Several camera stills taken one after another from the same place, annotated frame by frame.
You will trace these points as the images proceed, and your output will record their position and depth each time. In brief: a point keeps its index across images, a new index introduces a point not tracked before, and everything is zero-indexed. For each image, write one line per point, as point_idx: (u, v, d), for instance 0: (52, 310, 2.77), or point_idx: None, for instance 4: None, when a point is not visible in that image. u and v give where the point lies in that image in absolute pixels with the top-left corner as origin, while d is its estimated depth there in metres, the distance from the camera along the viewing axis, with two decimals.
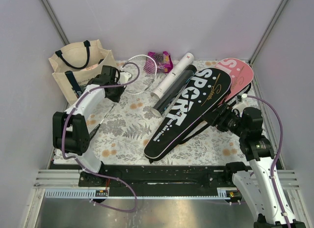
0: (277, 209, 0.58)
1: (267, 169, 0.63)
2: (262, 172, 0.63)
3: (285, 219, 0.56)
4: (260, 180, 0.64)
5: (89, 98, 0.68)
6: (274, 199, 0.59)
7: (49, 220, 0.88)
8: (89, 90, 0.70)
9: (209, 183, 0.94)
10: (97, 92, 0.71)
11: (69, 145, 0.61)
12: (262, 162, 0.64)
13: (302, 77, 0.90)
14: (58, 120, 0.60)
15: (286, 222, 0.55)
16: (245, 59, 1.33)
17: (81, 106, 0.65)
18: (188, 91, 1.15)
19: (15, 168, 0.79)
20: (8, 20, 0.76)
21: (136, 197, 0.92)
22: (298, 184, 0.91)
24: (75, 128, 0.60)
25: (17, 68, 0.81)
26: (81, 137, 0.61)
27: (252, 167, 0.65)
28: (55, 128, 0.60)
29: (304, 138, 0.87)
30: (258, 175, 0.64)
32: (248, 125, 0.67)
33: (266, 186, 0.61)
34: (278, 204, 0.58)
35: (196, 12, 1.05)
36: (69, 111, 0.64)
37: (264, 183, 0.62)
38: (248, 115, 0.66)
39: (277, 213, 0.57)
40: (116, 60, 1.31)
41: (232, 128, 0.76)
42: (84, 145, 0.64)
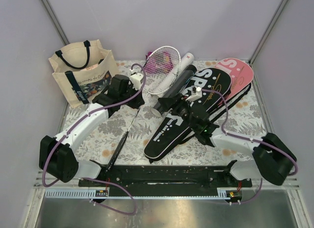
0: (247, 142, 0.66)
1: (219, 133, 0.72)
2: (220, 138, 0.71)
3: (256, 141, 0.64)
4: (224, 143, 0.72)
5: (85, 124, 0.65)
6: (240, 140, 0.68)
7: (49, 220, 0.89)
8: (89, 112, 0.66)
9: (209, 183, 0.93)
10: (98, 114, 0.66)
11: (53, 173, 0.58)
12: (214, 134, 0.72)
13: (302, 77, 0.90)
14: (45, 145, 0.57)
15: (258, 142, 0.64)
16: (245, 59, 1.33)
17: (73, 133, 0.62)
18: (188, 91, 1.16)
19: (14, 168, 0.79)
20: (8, 19, 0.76)
21: (133, 197, 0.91)
22: (298, 184, 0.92)
24: (60, 159, 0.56)
25: (17, 68, 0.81)
26: (66, 168, 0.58)
27: (216, 142, 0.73)
28: (43, 152, 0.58)
29: (304, 138, 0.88)
30: (222, 142, 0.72)
32: (199, 123, 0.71)
33: (231, 141, 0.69)
34: (244, 140, 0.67)
35: (196, 12, 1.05)
36: (59, 137, 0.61)
37: (227, 141, 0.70)
38: (197, 117, 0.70)
39: (249, 143, 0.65)
40: (116, 60, 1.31)
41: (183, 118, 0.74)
42: (68, 175, 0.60)
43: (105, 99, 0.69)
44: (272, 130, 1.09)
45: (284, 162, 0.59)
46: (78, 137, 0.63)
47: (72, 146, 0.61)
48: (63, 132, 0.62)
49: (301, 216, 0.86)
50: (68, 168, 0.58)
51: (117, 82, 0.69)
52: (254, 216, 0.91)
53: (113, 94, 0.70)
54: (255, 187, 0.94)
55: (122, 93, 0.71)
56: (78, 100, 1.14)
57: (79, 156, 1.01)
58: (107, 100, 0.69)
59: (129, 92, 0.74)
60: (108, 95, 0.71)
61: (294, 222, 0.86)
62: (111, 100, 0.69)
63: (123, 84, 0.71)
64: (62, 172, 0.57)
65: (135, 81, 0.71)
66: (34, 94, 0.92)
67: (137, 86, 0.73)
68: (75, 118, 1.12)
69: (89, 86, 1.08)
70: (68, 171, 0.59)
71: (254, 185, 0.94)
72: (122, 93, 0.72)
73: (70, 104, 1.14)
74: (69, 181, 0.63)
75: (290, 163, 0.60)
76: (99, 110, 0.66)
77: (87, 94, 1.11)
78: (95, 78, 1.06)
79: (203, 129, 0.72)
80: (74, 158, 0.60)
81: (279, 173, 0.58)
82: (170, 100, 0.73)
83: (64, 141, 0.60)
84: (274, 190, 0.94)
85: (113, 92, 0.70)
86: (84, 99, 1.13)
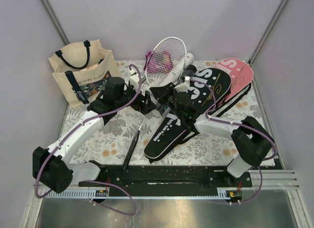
0: (226, 125, 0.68)
1: (203, 118, 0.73)
2: (203, 123, 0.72)
3: (235, 124, 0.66)
4: (208, 128, 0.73)
5: (79, 133, 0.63)
6: (221, 124, 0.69)
7: (49, 220, 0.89)
8: (83, 121, 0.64)
9: (209, 183, 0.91)
10: (93, 123, 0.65)
11: (46, 184, 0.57)
12: (198, 120, 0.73)
13: (302, 77, 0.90)
14: (37, 157, 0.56)
15: (237, 125, 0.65)
16: (245, 59, 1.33)
17: (66, 144, 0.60)
18: (188, 90, 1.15)
19: (15, 168, 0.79)
20: (8, 20, 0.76)
21: (132, 197, 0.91)
22: (298, 184, 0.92)
24: (52, 171, 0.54)
25: (17, 69, 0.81)
26: (59, 179, 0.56)
27: (200, 128, 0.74)
28: (36, 163, 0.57)
29: (304, 138, 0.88)
30: (205, 128, 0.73)
32: (183, 109, 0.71)
33: (213, 126, 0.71)
34: (223, 123, 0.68)
35: (196, 12, 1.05)
36: (52, 149, 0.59)
37: (210, 126, 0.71)
38: (180, 103, 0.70)
39: (229, 127, 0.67)
40: (116, 60, 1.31)
41: (170, 104, 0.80)
42: (62, 185, 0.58)
43: (100, 105, 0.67)
44: (272, 130, 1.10)
45: (263, 143, 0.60)
46: (71, 148, 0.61)
47: (65, 158, 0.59)
48: (54, 144, 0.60)
49: (301, 216, 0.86)
50: (62, 179, 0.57)
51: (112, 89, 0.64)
52: (254, 217, 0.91)
53: (108, 99, 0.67)
54: (255, 187, 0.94)
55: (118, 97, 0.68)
56: (78, 100, 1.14)
57: (79, 156, 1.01)
58: (103, 107, 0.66)
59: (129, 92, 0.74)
60: (103, 99, 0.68)
61: (294, 222, 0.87)
62: (107, 107, 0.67)
63: (118, 89, 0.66)
64: (55, 184, 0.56)
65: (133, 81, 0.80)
66: (34, 94, 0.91)
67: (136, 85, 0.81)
68: (75, 118, 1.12)
69: (89, 86, 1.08)
70: (62, 182, 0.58)
71: (254, 185, 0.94)
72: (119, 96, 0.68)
73: (70, 104, 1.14)
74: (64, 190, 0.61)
75: (268, 146, 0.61)
76: (93, 119, 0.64)
77: (87, 94, 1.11)
78: (95, 78, 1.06)
79: (188, 116, 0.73)
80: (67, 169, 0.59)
81: (257, 155, 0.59)
82: (160, 90, 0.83)
83: (56, 153, 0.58)
84: (274, 190, 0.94)
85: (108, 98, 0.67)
86: (84, 99, 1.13)
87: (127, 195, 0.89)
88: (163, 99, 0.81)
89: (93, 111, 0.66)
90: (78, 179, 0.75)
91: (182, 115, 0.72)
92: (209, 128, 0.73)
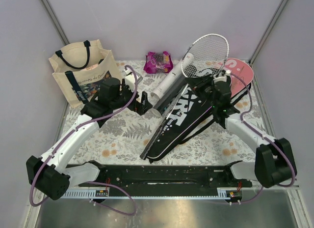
0: (257, 136, 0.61)
1: (236, 118, 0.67)
2: (235, 123, 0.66)
3: (267, 139, 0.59)
4: (236, 129, 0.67)
5: (72, 140, 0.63)
6: (251, 132, 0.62)
7: (48, 220, 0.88)
8: (76, 127, 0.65)
9: (209, 183, 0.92)
10: (87, 128, 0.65)
11: (42, 191, 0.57)
12: (232, 116, 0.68)
13: (302, 77, 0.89)
14: (30, 166, 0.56)
15: (269, 142, 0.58)
16: (245, 59, 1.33)
17: (59, 152, 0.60)
18: (188, 90, 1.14)
19: (15, 168, 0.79)
20: (8, 20, 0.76)
21: (131, 197, 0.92)
22: (298, 184, 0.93)
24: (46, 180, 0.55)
25: (17, 68, 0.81)
26: (54, 187, 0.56)
27: (229, 125, 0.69)
28: (30, 172, 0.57)
29: (304, 138, 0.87)
30: (234, 128, 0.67)
32: (219, 99, 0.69)
33: (242, 129, 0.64)
34: (255, 133, 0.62)
35: (196, 12, 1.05)
36: (45, 157, 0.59)
37: (240, 128, 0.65)
38: (218, 91, 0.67)
39: (259, 139, 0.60)
40: (116, 60, 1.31)
41: (206, 95, 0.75)
42: (58, 192, 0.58)
43: (94, 107, 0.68)
44: (273, 130, 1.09)
45: (283, 169, 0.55)
46: (65, 156, 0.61)
47: (59, 166, 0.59)
48: (47, 153, 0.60)
49: (301, 216, 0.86)
50: (57, 186, 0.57)
51: (106, 91, 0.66)
52: (254, 218, 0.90)
53: (103, 101, 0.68)
54: (255, 187, 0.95)
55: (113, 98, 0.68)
56: (78, 100, 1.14)
57: (79, 156, 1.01)
58: (97, 110, 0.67)
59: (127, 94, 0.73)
60: (98, 102, 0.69)
61: (294, 222, 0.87)
62: (101, 109, 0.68)
63: (114, 90, 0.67)
64: (50, 191, 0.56)
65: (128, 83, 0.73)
66: (34, 94, 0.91)
67: (132, 88, 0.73)
68: (75, 118, 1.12)
69: (89, 86, 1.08)
70: (58, 189, 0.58)
71: (254, 185, 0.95)
72: (115, 97, 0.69)
73: (70, 104, 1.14)
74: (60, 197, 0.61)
75: (288, 175, 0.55)
76: (87, 124, 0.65)
77: (87, 94, 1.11)
78: (95, 78, 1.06)
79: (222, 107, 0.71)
80: (63, 176, 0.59)
81: (272, 177, 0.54)
82: (198, 79, 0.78)
83: (49, 162, 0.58)
84: (274, 190, 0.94)
85: (103, 100, 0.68)
86: (84, 99, 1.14)
87: (126, 195, 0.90)
88: (199, 89, 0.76)
89: (87, 114, 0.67)
90: (79, 181, 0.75)
91: (216, 105, 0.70)
92: (238, 129, 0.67)
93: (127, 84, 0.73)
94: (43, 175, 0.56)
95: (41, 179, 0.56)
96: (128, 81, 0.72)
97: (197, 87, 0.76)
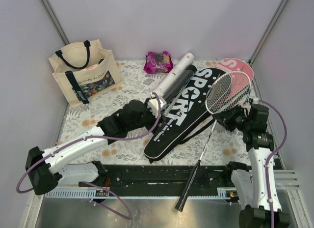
0: (265, 194, 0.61)
1: (263, 158, 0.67)
2: (257, 160, 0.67)
3: (270, 205, 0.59)
4: (254, 167, 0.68)
5: (75, 148, 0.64)
6: (264, 186, 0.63)
7: (48, 220, 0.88)
8: (85, 136, 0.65)
9: (209, 183, 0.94)
10: (95, 141, 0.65)
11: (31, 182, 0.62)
12: (259, 152, 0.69)
13: (302, 77, 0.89)
14: (31, 156, 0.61)
15: (270, 209, 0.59)
16: (245, 59, 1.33)
17: (59, 155, 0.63)
18: (188, 90, 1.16)
19: (15, 168, 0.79)
20: (8, 20, 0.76)
21: (119, 197, 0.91)
22: (298, 184, 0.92)
24: (36, 176, 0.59)
25: (17, 69, 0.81)
26: (40, 185, 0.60)
27: (251, 156, 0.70)
28: (28, 160, 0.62)
29: (304, 139, 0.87)
30: (253, 163, 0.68)
32: (253, 118, 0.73)
33: (259, 173, 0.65)
34: (266, 190, 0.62)
35: (196, 12, 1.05)
36: (46, 153, 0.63)
37: (258, 170, 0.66)
38: (254, 108, 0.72)
39: (264, 198, 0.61)
40: (116, 60, 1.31)
41: (238, 125, 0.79)
42: (43, 189, 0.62)
43: (112, 125, 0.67)
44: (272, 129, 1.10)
45: None
46: (63, 160, 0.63)
47: (54, 167, 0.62)
48: (50, 150, 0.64)
49: (301, 216, 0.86)
50: (43, 185, 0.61)
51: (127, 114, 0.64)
52: None
53: (121, 122, 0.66)
54: None
55: (133, 121, 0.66)
56: (78, 100, 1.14)
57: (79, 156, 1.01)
58: (112, 128, 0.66)
59: (149, 122, 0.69)
60: (116, 120, 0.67)
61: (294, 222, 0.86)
62: (117, 128, 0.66)
63: (136, 114, 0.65)
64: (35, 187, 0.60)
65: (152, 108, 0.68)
66: (34, 94, 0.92)
67: (155, 112, 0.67)
68: (75, 118, 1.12)
69: (89, 86, 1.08)
70: (44, 187, 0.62)
71: None
72: (134, 122, 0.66)
73: (70, 104, 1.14)
74: (44, 193, 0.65)
75: None
76: (96, 138, 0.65)
77: (87, 94, 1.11)
78: (95, 78, 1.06)
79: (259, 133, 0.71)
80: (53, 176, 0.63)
81: None
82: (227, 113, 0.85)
83: (47, 160, 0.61)
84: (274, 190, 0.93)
85: (121, 121, 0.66)
86: (84, 99, 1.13)
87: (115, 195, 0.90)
88: (229, 120, 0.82)
89: (102, 128, 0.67)
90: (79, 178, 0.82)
91: (250, 124, 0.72)
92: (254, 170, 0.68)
93: (150, 107, 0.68)
94: (36, 170, 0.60)
95: (34, 173, 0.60)
96: (151, 104, 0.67)
97: (226, 120, 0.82)
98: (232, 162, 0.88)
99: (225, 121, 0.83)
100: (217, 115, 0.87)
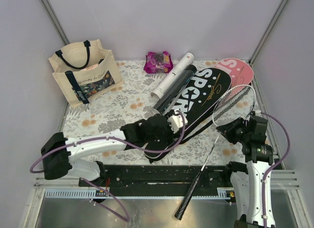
0: (259, 210, 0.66)
1: (260, 172, 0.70)
2: (255, 175, 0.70)
3: (263, 221, 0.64)
4: (251, 181, 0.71)
5: (97, 144, 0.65)
6: (259, 201, 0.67)
7: (49, 220, 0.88)
8: (108, 136, 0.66)
9: (209, 183, 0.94)
10: (116, 143, 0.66)
11: (44, 164, 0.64)
12: (257, 165, 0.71)
13: (302, 77, 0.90)
14: (55, 140, 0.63)
15: (263, 224, 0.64)
16: (245, 59, 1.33)
17: (81, 146, 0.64)
18: (188, 91, 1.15)
19: (15, 168, 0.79)
20: (8, 20, 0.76)
21: (115, 197, 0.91)
22: (298, 184, 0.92)
24: (54, 161, 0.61)
25: (17, 69, 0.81)
26: (53, 171, 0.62)
27: (249, 170, 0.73)
28: (50, 143, 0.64)
29: (304, 139, 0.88)
30: (251, 177, 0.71)
32: (252, 129, 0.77)
33: (256, 188, 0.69)
34: (260, 206, 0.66)
35: (196, 12, 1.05)
36: (68, 141, 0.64)
37: (255, 184, 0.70)
38: (253, 119, 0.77)
39: (258, 213, 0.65)
40: (116, 60, 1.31)
41: (238, 136, 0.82)
42: (53, 175, 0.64)
43: (132, 132, 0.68)
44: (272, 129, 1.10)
45: None
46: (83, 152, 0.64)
47: (72, 156, 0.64)
48: (74, 139, 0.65)
49: (302, 216, 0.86)
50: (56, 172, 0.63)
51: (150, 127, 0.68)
52: None
53: (143, 131, 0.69)
54: None
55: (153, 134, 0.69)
56: (78, 100, 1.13)
57: None
58: (133, 136, 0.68)
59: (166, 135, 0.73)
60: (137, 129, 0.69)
61: (294, 222, 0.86)
62: (135, 137, 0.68)
63: (158, 128, 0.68)
64: (47, 172, 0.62)
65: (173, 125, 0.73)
66: (34, 94, 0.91)
67: (174, 128, 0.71)
68: (75, 118, 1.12)
69: (89, 86, 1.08)
70: (55, 173, 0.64)
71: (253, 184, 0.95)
72: (154, 135, 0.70)
73: (70, 104, 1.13)
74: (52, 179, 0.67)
75: None
76: (117, 140, 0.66)
77: (87, 94, 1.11)
78: (95, 78, 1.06)
79: (259, 145, 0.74)
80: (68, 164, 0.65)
81: None
82: (228, 125, 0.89)
83: (68, 148, 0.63)
84: (274, 190, 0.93)
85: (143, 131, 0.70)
86: (84, 99, 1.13)
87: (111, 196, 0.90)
88: (230, 132, 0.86)
89: (124, 133, 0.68)
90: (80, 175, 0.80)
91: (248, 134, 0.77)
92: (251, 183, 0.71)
93: (170, 122, 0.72)
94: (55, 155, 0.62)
95: (52, 157, 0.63)
96: (173, 120, 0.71)
97: (227, 132, 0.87)
98: (232, 162, 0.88)
99: (225, 133, 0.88)
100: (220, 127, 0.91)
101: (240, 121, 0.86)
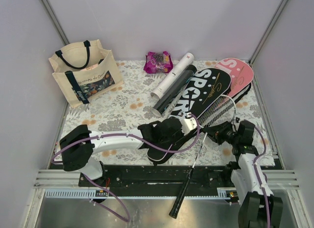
0: (256, 184, 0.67)
1: (250, 159, 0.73)
2: (246, 161, 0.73)
3: (262, 190, 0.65)
4: (244, 166, 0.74)
5: (118, 139, 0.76)
6: (254, 177, 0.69)
7: (49, 219, 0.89)
8: (128, 133, 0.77)
9: (209, 183, 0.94)
10: (134, 140, 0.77)
11: (65, 155, 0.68)
12: (247, 154, 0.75)
13: (302, 77, 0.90)
14: (82, 131, 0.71)
15: (263, 193, 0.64)
16: (245, 59, 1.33)
17: (103, 140, 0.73)
18: (188, 91, 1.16)
19: (15, 168, 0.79)
20: (8, 20, 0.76)
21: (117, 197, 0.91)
22: (298, 184, 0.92)
24: (78, 150, 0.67)
25: (17, 69, 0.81)
26: (74, 161, 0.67)
27: (240, 158, 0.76)
28: (74, 134, 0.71)
29: (304, 139, 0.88)
30: (243, 163, 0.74)
32: (241, 133, 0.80)
33: (248, 168, 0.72)
34: (256, 180, 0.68)
35: (196, 13, 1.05)
36: (93, 134, 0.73)
37: (247, 165, 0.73)
38: (242, 124, 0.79)
39: (256, 186, 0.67)
40: (116, 60, 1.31)
41: (229, 138, 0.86)
42: (71, 166, 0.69)
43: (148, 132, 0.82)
44: (273, 130, 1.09)
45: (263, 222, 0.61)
46: (104, 145, 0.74)
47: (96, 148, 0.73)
48: (97, 133, 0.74)
49: (301, 216, 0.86)
50: (76, 163, 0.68)
51: (166, 129, 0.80)
52: None
53: (157, 133, 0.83)
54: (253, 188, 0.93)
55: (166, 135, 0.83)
56: (78, 100, 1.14)
57: None
58: (148, 134, 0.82)
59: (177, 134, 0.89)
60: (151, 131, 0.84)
61: (294, 222, 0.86)
62: (150, 137, 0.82)
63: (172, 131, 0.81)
64: (69, 160, 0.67)
65: (185, 128, 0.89)
66: (34, 94, 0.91)
67: (185, 129, 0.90)
68: (75, 118, 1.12)
69: (89, 86, 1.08)
70: (73, 165, 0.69)
71: None
72: (167, 136, 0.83)
73: (70, 104, 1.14)
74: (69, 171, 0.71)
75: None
76: (136, 138, 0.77)
77: (87, 94, 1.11)
78: (95, 78, 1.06)
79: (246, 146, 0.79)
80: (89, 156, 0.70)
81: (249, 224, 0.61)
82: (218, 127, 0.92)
83: (92, 140, 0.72)
84: (274, 190, 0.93)
85: (157, 132, 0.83)
86: (84, 99, 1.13)
87: (113, 194, 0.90)
88: (221, 134, 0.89)
89: (141, 132, 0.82)
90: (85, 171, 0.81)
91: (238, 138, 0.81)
92: (245, 167, 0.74)
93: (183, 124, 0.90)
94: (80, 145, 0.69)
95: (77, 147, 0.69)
96: (184, 124, 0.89)
97: (219, 133, 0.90)
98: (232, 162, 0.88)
99: (217, 134, 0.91)
100: (209, 129, 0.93)
101: (229, 125, 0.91)
